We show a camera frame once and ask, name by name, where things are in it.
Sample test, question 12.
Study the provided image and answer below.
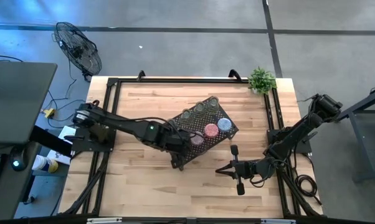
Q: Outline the blue round lid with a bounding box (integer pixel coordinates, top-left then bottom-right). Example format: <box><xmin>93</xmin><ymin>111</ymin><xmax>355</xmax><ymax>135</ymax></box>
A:
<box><xmin>217</xmin><ymin>118</ymin><xmax>232</xmax><ymax>133</ymax></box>

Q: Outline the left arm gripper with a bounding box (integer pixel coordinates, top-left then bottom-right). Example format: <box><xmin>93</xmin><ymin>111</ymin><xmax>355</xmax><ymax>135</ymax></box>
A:
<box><xmin>161</xmin><ymin>123</ymin><xmax>207</xmax><ymax>171</ymax></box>

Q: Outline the green plant in white pot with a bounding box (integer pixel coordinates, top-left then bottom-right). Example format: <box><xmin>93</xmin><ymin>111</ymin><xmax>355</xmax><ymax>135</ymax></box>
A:
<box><xmin>247</xmin><ymin>66</ymin><xmax>278</xmax><ymax>95</ymax></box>

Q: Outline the white paper box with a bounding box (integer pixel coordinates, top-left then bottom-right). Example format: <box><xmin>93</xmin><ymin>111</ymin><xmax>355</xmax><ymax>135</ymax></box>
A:
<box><xmin>46</xmin><ymin>125</ymin><xmax>78</xmax><ymax>166</ymax></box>

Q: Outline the grey desk top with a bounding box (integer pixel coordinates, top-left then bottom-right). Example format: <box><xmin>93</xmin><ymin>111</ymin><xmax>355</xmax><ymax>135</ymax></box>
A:
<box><xmin>0</xmin><ymin>60</ymin><xmax>58</xmax><ymax>144</ymax></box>

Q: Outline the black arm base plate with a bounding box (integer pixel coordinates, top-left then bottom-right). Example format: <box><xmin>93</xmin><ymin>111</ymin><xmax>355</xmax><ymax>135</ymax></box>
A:
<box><xmin>70</xmin><ymin>126</ymin><xmax>116</xmax><ymax>153</ymax></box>
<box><xmin>267</xmin><ymin>129</ymin><xmax>313</xmax><ymax>155</ymax></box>

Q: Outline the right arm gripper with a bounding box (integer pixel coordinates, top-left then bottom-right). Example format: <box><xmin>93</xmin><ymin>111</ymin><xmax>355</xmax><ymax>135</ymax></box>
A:
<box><xmin>215</xmin><ymin>144</ymin><xmax>271</xmax><ymax>197</ymax></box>

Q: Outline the coiled black cable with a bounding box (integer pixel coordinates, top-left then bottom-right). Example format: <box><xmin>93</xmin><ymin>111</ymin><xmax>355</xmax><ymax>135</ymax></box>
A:
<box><xmin>295</xmin><ymin>146</ymin><xmax>323</xmax><ymax>206</ymax></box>

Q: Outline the black metal stand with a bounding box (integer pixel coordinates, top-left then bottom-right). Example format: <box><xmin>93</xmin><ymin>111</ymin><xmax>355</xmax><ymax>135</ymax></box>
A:
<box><xmin>336</xmin><ymin>86</ymin><xmax>375</xmax><ymax>184</ymax></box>

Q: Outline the black table frame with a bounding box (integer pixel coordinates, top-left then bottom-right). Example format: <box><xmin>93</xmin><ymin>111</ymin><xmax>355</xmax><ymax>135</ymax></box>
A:
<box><xmin>58</xmin><ymin>70</ymin><xmax>325</xmax><ymax>224</ymax></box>

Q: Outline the black floor fan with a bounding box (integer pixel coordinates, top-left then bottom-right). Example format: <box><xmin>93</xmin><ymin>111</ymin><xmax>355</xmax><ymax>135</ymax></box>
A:
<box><xmin>52</xmin><ymin>21</ymin><xmax>103</xmax><ymax>82</ymax></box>

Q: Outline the silver aluminium bar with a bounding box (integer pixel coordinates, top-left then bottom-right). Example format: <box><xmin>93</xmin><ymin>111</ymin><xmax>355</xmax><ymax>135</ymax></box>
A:
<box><xmin>260</xmin><ymin>218</ymin><xmax>297</xmax><ymax>224</ymax></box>
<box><xmin>86</xmin><ymin>217</ymin><xmax>123</xmax><ymax>224</ymax></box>

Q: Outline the white and yellow canister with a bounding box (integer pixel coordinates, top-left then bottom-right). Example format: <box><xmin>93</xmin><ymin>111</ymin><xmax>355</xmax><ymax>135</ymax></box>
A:
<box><xmin>31</xmin><ymin>154</ymin><xmax>59</xmax><ymax>174</ymax></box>

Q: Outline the black floor cable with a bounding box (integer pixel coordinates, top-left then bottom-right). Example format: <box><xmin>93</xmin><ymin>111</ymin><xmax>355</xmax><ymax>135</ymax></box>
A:
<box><xmin>45</xmin><ymin>58</ymin><xmax>87</xmax><ymax>129</ymax></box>

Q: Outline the black computer mouse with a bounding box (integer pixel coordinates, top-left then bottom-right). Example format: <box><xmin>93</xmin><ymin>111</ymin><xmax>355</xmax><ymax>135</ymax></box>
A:
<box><xmin>9</xmin><ymin>147</ymin><xmax>29</xmax><ymax>172</ymax></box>

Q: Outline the black perforated metal shelf riser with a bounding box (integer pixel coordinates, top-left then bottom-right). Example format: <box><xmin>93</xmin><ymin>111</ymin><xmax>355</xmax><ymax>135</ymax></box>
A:
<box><xmin>167</xmin><ymin>95</ymin><xmax>240</xmax><ymax>164</ymax></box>

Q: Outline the dark desk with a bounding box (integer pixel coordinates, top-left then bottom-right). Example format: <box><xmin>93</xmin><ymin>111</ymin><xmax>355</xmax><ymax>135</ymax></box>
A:
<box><xmin>0</xmin><ymin>141</ymin><xmax>42</xmax><ymax>222</ymax></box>

